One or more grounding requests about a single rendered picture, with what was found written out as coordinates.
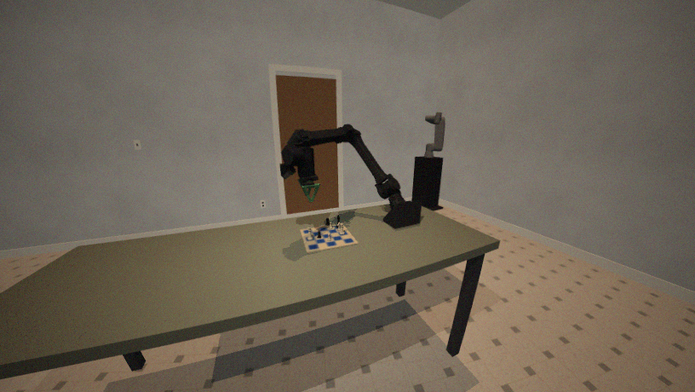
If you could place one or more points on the blue and cream checkered board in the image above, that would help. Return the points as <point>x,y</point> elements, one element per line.
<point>322,244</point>

